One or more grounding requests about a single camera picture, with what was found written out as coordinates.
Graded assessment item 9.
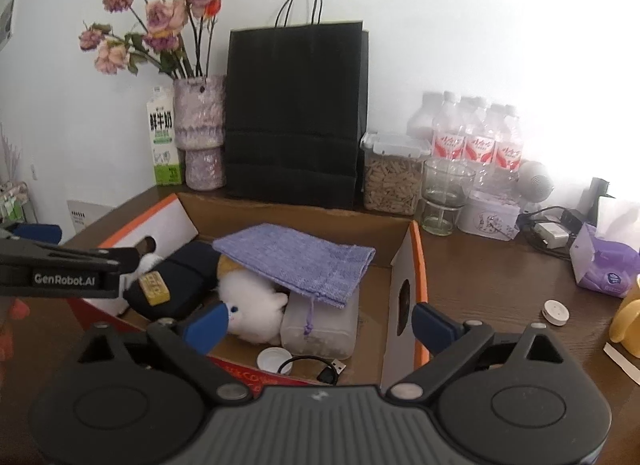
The black power adapter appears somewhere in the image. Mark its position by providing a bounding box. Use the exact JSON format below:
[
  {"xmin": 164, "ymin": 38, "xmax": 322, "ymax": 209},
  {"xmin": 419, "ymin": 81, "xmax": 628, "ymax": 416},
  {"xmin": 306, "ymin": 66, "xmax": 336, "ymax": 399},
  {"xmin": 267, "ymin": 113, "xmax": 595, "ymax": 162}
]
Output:
[{"xmin": 560, "ymin": 208, "xmax": 585, "ymax": 232}]

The dried pink rose bouquet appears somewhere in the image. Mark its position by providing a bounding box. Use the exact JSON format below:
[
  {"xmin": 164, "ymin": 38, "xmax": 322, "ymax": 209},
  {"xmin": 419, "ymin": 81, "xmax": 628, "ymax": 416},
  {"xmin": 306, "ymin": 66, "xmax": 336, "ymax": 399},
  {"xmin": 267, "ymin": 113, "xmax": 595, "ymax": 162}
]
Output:
[{"xmin": 79, "ymin": 0, "xmax": 223, "ymax": 80}]

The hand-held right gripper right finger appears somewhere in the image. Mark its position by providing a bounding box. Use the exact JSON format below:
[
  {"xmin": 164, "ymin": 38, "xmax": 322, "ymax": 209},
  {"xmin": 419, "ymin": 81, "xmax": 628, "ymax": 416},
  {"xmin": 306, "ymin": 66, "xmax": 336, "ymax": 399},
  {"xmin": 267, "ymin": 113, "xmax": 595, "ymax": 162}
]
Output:
[{"xmin": 386, "ymin": 302, "xmax": 566, "ymax": 402}]

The white green milk carton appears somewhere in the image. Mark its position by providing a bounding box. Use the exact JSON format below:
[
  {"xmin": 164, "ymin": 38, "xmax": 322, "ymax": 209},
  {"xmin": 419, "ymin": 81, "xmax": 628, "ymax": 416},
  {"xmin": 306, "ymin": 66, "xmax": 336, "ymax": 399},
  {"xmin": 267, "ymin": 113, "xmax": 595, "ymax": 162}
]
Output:
[{"xmin": 146, "ymin": 86, "xmax": 183, "ymax": 187}]

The navy cloth pouch yellow tag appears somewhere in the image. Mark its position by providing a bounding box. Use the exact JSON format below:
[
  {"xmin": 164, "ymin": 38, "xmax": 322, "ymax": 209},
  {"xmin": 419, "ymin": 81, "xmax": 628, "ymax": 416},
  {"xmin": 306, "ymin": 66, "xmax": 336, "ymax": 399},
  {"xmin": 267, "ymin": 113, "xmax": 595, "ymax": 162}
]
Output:
[{"xmin": 121, "ymin": 241, "xmax": 222, "ymax": 322}]

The white paper strip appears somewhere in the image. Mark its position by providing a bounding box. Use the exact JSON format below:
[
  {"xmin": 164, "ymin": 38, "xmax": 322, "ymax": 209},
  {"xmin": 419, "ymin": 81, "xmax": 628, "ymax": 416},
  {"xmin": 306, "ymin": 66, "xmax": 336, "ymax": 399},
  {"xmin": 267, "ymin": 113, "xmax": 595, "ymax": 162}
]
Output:
[{"xmin": 602, "ymin": 341, "xmax": 640, "ymax": 387}]

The white round speaker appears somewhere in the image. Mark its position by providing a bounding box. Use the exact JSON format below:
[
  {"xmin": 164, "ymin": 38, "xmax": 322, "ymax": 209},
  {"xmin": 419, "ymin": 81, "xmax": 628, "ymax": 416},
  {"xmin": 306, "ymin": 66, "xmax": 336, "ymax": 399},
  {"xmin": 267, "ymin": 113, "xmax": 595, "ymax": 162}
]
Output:
[{"xmin": 519, "ymin": 160, "xmax": 555, "ymax": 205}]

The white printed tin box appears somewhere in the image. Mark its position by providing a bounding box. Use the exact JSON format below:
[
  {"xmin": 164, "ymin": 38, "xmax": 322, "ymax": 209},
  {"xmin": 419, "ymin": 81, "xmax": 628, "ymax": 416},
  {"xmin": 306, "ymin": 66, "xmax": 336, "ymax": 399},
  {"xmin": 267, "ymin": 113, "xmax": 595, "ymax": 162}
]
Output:
[{"xmin": 457, "ymin": 190, "xmax": 522, "ymax": 242}]

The clear container of seeds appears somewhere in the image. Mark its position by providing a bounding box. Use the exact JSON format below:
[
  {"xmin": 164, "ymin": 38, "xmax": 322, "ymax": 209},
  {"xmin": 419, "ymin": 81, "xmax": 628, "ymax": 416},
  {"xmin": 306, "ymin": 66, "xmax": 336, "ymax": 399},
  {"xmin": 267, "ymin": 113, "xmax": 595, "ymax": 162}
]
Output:
[{"xmin": 360, "ymin": 132, "xmax": 432, "ymax": 216}]

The white plush toy yellow hat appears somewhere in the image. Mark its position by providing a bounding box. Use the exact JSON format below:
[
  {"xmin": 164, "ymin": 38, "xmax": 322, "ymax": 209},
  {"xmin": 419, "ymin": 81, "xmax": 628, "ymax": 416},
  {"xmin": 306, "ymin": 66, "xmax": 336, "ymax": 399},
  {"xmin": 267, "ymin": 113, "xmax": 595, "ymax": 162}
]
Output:
[{"xmin": 216, "ymin": 254, "xmax": 291, "ymax": 344}]

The clear glass cup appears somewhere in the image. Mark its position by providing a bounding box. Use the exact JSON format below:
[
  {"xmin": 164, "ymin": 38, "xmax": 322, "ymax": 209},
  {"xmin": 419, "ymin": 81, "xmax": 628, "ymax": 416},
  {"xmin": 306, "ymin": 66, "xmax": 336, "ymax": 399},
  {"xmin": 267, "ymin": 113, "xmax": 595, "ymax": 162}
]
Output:
[{"xmin": 420, "ymin": 159, "xmax": 477, "ymax": 237}]

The white round puck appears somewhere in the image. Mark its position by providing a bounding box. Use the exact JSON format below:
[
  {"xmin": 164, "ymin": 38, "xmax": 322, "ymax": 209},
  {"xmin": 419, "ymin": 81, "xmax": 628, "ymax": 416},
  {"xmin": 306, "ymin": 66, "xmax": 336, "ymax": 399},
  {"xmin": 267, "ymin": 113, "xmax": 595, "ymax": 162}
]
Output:
[{"xmin": 541, "ymin": 299, "xmax": 571, "ymax": 328}]

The white printed board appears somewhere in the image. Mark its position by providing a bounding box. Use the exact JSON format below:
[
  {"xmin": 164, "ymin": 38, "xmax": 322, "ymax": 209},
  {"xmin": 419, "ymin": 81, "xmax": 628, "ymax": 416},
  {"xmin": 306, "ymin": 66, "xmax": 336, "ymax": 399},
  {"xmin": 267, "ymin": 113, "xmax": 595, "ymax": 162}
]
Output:
[{"xmin": 66, "ymin": 199, "xmax": 108, "ymax": 235}]

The black paper bag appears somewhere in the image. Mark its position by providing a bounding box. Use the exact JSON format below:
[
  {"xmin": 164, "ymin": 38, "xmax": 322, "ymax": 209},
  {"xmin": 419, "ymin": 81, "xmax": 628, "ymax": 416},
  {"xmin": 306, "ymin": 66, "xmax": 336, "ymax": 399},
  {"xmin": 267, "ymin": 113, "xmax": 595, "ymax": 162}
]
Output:
[{"xmin": 223, "ymin": 0, "xmax": 370, "ymax": 210}]

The translucent plastic jar white lid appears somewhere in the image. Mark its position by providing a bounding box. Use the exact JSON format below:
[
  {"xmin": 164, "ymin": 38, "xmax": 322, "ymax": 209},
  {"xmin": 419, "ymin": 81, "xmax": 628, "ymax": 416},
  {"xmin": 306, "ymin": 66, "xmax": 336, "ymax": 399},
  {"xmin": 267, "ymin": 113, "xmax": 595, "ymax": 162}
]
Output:
[{"xmin": 279, "ymin": 290, "xmax": 362, "ymax": 362}]

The white power adapter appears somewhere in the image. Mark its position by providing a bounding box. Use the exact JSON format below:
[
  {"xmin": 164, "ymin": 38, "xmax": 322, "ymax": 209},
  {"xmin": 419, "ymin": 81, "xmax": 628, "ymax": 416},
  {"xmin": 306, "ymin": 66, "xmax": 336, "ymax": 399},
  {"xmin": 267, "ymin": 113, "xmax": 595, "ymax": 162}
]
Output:
[{"xmin": 534, "ymin": 222, "xmax": 572, "ymax": 249}]

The yellow cup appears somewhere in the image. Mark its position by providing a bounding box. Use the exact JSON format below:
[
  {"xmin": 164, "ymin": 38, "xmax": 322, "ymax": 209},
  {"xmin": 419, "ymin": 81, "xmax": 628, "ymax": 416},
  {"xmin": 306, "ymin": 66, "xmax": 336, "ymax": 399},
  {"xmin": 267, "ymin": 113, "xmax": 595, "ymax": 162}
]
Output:
[{"xmin": 608, "ymin": 274, "xmax": 640, "ymax": 358}]

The black usb cable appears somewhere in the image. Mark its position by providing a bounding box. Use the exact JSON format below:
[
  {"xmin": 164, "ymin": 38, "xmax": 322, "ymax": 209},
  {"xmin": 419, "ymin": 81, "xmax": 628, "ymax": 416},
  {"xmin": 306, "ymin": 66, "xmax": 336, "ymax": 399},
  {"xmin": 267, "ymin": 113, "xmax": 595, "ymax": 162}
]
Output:
[{"xmin": 276, "ymin": 355, "xmax": 347, "ymax": 387}]

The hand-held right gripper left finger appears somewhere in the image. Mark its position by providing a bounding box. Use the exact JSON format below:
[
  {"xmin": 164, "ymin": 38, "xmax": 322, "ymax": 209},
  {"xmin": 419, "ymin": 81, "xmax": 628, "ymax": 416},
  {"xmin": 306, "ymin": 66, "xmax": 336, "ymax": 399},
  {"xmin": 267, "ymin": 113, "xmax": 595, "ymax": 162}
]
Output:
[{"xmin": 77, "ymin": 301, "xmax": 253, "ymax": 403}]

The orange-edged cardboard box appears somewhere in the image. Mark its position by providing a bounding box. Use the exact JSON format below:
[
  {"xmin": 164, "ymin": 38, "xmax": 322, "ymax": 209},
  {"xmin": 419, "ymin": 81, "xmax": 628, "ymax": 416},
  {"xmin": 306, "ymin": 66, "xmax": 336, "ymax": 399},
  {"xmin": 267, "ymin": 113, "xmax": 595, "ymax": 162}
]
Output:
[{"xmin": 65, "ymin": 192, "xmax": 431, "ymax": 388}]

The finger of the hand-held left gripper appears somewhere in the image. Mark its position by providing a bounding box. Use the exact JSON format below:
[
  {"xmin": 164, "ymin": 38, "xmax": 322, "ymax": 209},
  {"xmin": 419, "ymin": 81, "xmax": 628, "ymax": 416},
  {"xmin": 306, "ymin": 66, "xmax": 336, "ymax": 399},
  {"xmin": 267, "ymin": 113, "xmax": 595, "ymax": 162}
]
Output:
[
  {"xmin": 0, "ymin": 224, "xmax": 63, "ymax": 246},
  {"xmin": 0, "ymin": 240, "xmax": 142, "ymax": 276}
]

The pack of water bottles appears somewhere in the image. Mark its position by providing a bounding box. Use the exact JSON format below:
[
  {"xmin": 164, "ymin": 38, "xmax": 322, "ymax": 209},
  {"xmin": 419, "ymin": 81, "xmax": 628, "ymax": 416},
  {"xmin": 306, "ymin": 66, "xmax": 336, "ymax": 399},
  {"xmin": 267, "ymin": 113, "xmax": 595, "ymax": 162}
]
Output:
[{"xmin": 407, "ymin": 90, "xmax": 525, "ymax": 196}]

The purple tissue pack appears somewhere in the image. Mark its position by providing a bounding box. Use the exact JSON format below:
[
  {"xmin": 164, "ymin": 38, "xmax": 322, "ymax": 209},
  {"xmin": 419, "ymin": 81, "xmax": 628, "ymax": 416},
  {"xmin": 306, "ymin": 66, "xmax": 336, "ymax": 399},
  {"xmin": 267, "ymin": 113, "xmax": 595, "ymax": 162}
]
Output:
[{"xmin": 569, "ymin": 198, "xmax": 640, "ymax": 299}]

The purple textured vase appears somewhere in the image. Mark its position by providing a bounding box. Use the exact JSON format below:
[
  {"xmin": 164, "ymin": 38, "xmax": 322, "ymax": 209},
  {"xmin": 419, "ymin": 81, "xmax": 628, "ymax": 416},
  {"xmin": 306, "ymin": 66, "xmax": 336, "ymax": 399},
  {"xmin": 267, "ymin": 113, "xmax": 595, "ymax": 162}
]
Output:
[{"xmin": 172, "ymin": 75, "xmax": 227, "ymax": 191}]

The black charging stand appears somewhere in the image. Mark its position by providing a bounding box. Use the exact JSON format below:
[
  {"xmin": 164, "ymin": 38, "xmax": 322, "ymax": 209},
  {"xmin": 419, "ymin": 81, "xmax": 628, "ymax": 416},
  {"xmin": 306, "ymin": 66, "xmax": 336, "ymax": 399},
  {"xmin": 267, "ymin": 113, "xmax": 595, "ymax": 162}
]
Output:
[{"xmin": 575, "ymin": 176, "xmax": 617, "ymax": 226}]

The white round bottle cap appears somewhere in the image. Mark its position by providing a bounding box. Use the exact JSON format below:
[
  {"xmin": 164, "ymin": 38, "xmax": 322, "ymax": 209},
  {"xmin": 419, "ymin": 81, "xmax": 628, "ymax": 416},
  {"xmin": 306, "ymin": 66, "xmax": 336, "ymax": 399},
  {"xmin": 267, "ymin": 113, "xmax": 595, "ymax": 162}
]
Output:
[{"xmin": 256, "ymin": 346, "xmax": 294, "ymax": 375}]

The purple knit drawstring pouch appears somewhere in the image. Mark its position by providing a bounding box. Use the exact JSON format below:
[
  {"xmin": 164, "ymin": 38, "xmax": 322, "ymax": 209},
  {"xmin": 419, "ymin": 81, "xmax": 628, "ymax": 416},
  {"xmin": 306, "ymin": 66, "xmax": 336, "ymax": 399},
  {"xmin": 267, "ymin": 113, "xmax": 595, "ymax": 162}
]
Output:
[{"xmin": 212, "ymin": 224, "xmax": 377, "ymax": 337}]

